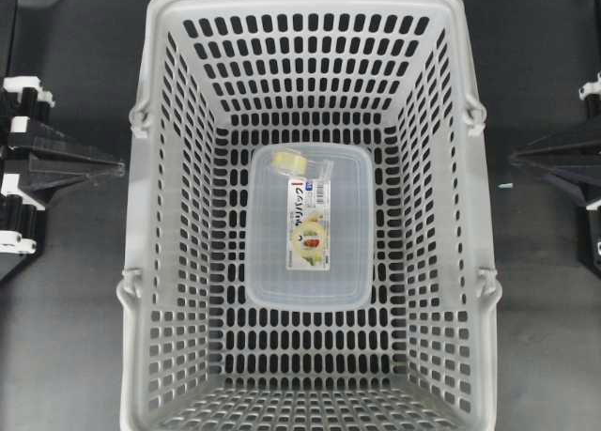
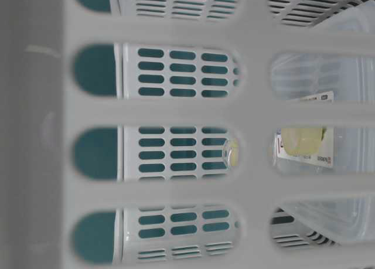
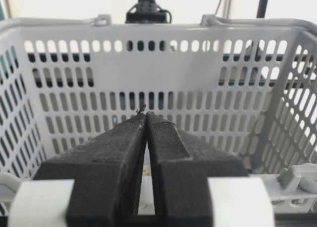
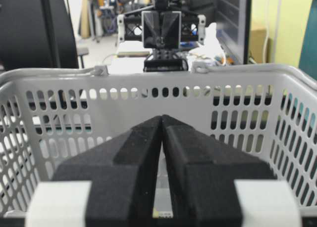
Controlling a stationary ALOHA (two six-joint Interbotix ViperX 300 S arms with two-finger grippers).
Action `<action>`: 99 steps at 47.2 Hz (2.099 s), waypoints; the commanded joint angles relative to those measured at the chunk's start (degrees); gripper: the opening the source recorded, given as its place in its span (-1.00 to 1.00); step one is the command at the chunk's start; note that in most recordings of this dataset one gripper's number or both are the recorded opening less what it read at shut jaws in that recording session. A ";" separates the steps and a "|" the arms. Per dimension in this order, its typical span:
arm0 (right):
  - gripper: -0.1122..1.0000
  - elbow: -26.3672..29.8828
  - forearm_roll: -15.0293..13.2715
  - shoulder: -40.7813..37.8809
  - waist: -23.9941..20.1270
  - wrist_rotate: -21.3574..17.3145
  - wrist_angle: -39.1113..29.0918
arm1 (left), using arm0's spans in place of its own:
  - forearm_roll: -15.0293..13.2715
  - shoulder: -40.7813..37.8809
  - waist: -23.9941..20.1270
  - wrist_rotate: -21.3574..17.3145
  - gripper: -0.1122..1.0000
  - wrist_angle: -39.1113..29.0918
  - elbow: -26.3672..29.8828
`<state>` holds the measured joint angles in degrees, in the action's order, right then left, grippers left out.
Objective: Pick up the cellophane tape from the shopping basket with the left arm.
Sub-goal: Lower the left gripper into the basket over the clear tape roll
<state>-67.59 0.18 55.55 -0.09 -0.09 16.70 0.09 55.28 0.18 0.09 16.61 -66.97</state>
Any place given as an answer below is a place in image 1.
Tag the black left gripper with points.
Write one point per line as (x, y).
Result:
(23, 217)

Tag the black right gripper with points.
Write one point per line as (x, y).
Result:
(582, 184)

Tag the grey plastic shopping basket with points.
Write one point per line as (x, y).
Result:
(221, 79)

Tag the cellophane tape in clear dispenser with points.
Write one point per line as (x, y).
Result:
(291, 163)

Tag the clear plastic food container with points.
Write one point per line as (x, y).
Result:
(310, 242)

